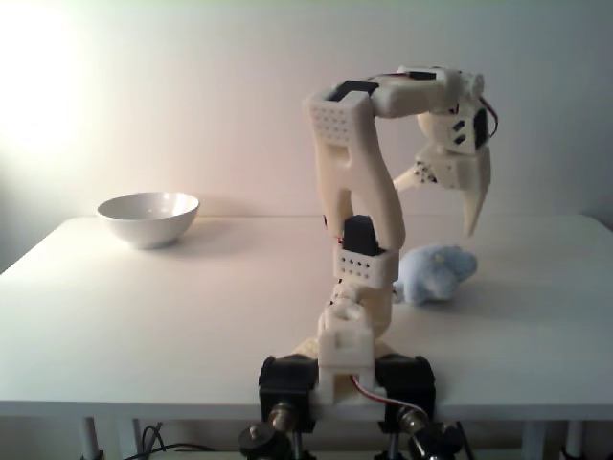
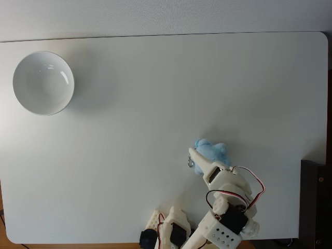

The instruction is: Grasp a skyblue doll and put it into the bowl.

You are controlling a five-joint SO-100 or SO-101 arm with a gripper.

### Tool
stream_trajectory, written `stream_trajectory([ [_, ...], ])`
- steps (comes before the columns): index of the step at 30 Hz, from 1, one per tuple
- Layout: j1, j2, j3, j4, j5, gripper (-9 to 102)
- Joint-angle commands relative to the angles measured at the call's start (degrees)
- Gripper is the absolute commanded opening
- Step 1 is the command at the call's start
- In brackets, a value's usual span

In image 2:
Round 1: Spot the skyblue plush doll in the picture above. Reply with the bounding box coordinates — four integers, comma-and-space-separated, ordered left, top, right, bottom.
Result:
187, 137, 233, 177

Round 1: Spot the white ceramic bowl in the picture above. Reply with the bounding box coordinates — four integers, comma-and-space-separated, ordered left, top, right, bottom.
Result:
12, 50, 75, 116

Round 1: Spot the dark wooden furniture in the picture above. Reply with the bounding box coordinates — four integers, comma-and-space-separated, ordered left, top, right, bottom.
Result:
300, 159, 332, 249

